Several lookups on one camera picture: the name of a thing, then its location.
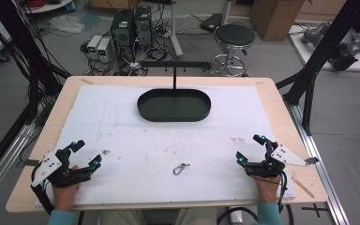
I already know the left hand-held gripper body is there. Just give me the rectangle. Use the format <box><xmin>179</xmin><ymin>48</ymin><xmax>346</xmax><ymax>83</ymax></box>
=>
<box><xmin>31</xmin><ymin>146</ymin><xmax>94</xmax><ymax>188</ymax></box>

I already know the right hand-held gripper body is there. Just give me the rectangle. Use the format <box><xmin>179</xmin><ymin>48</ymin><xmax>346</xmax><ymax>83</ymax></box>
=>
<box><xmin>244</xmin><ymin>141</ymin><xmax>309</xmax><ymax>179</ymax></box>

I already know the silver carabiner key ring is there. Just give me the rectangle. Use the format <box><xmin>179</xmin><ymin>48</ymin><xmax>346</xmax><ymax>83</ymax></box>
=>
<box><xmin>172</xmin><ymin>162</ymin><xmax>191</xmax><ymax>176</ymax></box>

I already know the black rack with oval tray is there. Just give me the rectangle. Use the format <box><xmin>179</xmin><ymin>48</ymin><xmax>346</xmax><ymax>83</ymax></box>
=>
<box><xmin>136</xmin><ymin>60</ymin><xmax>213</xmax><ymax>123</ymax></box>

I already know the person's left hand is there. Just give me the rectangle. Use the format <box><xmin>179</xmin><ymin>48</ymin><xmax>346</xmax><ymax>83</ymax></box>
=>
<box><xmin>52</xmin><ymin>165</ymin><xmax>83</xmax><ymax>212</ymax></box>

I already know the person's right hand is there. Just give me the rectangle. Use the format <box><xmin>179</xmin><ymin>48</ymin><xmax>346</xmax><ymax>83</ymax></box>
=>
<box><xmin>252</xmin><ymin>174</ymin><xmax>282</xmax><ymax>204</ymax></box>

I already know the grey tape piece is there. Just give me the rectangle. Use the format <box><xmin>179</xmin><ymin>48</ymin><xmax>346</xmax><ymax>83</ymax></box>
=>
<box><xmin>304</xmin><ymin>156</ymin><xmax>321</xmax><ymax>166</ymax></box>
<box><xmin>19</xmin><ymin>158</ymin><xmax>40</xmax><ymax>167</ymax></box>

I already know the thin wooden stick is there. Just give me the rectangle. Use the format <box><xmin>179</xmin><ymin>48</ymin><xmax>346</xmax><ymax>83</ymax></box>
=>
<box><xmin>290</xmin><ymin>175</ymin><xmax>316</xmax><ymax>200</ymax></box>

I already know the white foam board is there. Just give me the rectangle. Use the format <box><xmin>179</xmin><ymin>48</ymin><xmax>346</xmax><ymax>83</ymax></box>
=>
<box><xmin>34</xmin><ymin>84</ymin><xmax>297</xmax><ymax>208</ymax></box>

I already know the black tape cross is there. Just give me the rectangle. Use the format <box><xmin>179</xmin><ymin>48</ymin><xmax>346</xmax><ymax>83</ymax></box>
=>
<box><xmin>301</xmin><ymin>202</ymin><xmax>330</xmax><ymax>219</ymax></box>

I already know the white floor board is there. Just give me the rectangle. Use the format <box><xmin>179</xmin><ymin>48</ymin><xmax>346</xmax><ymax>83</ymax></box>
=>
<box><xmin>288</xmin><ymin>23</ymin><xmax>360</xmax><ymax>74</ymax></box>

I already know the white power supply unit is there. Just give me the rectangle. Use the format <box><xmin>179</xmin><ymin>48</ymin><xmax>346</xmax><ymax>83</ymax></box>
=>
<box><xmin>96</xmin><ymin>37</ymin><xmax>113</xmax><ymax>64</ymax></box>
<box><xmin>86</xmin><ymin>34</ymin><xmax>104</xmax><ymax>61</ymax></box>

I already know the black round stool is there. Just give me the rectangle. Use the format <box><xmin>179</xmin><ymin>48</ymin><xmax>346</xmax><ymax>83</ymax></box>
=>
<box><xmin>209</xmin><ymin>23</ymin><xmax>257</xmax><ymax>78</ymax></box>

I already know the brown cardboard box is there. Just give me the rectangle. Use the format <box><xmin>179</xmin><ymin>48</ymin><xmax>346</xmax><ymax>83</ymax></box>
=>
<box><xmin>249</xmin><ymin>0</ymin><xmax>306</xmax><ymax>42</ymax></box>

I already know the clear plastic bag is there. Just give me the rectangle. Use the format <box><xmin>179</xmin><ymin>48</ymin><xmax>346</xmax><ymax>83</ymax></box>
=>
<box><xmin>48</xmin><ymin>14</ymin><xmax>85</xmax><ymax>35</ymax></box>

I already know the grey and black robot device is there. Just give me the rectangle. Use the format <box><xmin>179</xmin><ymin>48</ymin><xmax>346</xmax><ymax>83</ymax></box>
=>
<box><xmin>328</xmin><ymin>30</ymin><xmax>360</xmax><ymax>72</ymax></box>

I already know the black computer tower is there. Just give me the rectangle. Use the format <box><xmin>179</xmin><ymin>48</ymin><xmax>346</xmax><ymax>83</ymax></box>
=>
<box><xmin>133</xmin><ymin>5</ymin><xmax>154</xmax><ymax>52</ymax></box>
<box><xmin>110</xmin><ymin>8</ymin><xmax>136</xmax><ymax>63</ymax></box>

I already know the black flat box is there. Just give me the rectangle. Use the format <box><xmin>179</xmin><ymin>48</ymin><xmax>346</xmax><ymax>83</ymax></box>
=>
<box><xmin>199</xmin><ymin>12</ymin><xmax>224</xmax><ymax>34</ymax></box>

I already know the grey metal desk leg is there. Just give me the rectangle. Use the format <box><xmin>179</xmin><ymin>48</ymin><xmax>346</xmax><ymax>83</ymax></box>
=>
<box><xmin>168</xmin><ymin>0</ymin><xmax>185</xmax><ymax>59</ymax></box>

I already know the white round table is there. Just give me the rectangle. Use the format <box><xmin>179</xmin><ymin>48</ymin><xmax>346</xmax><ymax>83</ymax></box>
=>
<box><xmin>22</xmin><ymin>0</ymin><xmax>75</xmax><ymax>14</ymax></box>

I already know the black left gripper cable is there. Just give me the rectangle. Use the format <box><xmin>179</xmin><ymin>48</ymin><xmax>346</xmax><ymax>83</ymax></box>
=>
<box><xmin>30</xmin><ymin>162</ymin><xmax>55</xmax><ymax>217</ymax></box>

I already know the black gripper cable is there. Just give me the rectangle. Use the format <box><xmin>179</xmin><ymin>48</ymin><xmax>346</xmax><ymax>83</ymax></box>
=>
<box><xmin>216</xmin><ymin>170</ymin><xmax>295</xmax><ymax>225</ymax></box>
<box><xmin>30</xmin><ymin>162</ymin><xmax>55</xmax><ymax>217</ymax></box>

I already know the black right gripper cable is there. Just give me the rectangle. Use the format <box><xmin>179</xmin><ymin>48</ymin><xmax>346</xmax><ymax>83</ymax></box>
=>
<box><xmin>216</xmin><ymin>170</ymin><xmax>295</xmax><ymax>225</ymax></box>

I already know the aluminium rail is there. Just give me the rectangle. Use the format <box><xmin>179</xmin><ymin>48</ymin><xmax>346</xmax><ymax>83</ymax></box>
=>
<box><xmin>0</xmin><ymin>99</ymin><xmax>58</xmax><ymax>211</ymax></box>
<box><xmin>282</xmin><ymin>97</ymin><xmax>352</xmax><ymax>225</ymax></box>

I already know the black metal frame post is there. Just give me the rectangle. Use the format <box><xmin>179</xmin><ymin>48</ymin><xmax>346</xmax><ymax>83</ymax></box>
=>
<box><xmin>0</xmin><ymin>0</ymin><xmax>73</xmax><ymax>186</ymax></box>
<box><xmin>276</xmin><ymin>0</ymin><xmax>360</xmax><ymax>136</ymax></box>

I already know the tangle of floor cables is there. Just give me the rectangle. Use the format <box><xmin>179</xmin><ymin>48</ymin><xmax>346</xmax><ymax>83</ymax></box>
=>
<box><xmin>80</xmin><ymin>18</ymin><xmax>177</xmax><ymax>77</ymax></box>

